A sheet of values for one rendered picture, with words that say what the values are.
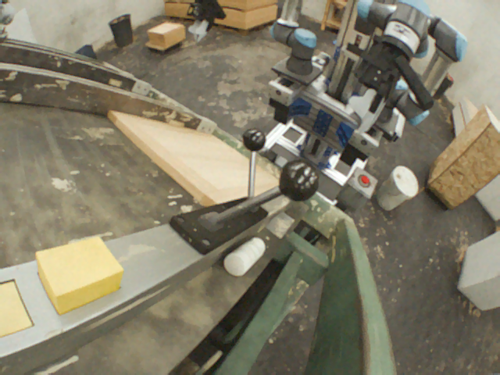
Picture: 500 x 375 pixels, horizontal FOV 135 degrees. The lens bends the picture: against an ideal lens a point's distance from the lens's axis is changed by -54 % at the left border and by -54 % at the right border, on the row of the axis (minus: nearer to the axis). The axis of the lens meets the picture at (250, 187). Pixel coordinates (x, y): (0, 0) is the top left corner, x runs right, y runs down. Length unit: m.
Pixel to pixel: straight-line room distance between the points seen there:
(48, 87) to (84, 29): 5.23
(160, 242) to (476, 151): 2.42
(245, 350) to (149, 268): 0.17
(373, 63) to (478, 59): 5.57
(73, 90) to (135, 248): 0.46
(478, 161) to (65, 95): 2.73
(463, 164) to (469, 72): 3.76
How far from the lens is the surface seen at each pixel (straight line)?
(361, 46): 1.16
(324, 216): 0.91
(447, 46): 0.95
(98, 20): 5.86
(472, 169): 2.54
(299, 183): 0.19
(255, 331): 0.32
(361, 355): 0.25
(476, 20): 5.87
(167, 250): 0.19
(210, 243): 0.21
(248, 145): 0.33
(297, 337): 1.76
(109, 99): 0.63
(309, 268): 0.61
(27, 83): 0.55
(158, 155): 0.46
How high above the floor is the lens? 1.67
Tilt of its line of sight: 62 degrees down
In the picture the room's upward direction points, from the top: 6 degrees clockwise
